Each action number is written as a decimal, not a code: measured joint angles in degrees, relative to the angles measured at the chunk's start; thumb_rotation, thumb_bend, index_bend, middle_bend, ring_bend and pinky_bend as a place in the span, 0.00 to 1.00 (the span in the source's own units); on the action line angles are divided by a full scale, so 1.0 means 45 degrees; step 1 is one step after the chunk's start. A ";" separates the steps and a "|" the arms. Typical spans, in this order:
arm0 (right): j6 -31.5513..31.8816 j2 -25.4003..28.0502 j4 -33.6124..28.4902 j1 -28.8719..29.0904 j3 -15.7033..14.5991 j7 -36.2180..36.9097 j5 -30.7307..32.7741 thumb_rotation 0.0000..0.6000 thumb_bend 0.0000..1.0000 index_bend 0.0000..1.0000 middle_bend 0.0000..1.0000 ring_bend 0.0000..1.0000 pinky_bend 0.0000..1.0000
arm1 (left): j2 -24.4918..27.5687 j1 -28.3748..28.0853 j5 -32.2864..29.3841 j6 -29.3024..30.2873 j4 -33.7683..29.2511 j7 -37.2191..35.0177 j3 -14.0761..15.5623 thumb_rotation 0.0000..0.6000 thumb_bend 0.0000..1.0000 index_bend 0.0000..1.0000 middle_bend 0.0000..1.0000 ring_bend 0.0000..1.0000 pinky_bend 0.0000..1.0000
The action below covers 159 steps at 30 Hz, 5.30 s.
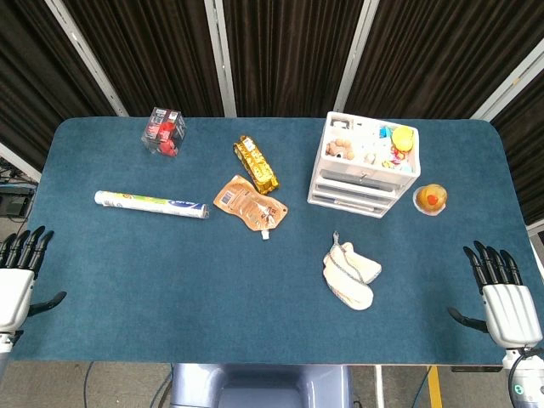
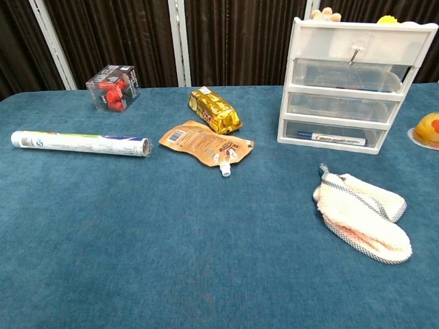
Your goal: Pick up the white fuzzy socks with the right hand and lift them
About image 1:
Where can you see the right black-white robot hand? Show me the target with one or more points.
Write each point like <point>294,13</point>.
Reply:
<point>510,312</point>

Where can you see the clear box with red items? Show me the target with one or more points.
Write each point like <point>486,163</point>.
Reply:
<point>163,132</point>

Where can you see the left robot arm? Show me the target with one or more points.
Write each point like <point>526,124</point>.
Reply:
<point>6,350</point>

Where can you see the colourful small toy pile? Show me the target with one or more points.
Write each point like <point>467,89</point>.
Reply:
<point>397,160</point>

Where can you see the yellow plastic toy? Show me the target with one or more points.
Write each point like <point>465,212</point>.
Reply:
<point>403,138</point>

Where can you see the white wrapped roll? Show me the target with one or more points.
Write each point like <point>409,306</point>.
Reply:
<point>149,204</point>

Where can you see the dark brown curtain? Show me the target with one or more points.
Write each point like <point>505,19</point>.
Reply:
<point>34,76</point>
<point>289,55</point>
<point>525,157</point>
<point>149,51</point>
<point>433,55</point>

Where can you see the white plastic drawer organizer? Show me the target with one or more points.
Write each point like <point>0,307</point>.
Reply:
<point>361,178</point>

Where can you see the blue-grey robot torso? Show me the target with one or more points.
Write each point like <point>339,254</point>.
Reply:
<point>259,387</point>

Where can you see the gold foil snack package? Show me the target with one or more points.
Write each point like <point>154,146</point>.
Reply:
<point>257,168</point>

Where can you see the white metal frame post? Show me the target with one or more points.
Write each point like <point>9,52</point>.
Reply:
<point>355,59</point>
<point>510,83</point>
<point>87,57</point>
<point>19,163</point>
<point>221,59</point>

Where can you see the blue felt table mat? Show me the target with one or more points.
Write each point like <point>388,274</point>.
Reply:
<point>212,289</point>

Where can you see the left black-white robot hand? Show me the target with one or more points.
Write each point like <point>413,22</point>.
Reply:
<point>15,293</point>

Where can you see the brown bead toy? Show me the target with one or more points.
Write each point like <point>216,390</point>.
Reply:
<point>340,149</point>

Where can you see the fruit jelly cup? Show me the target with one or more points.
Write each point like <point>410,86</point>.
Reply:
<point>430,199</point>

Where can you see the black electronic device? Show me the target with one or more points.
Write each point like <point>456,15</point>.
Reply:
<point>15,204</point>

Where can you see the orange spout pouch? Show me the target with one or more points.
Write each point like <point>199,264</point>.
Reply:
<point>248,206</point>

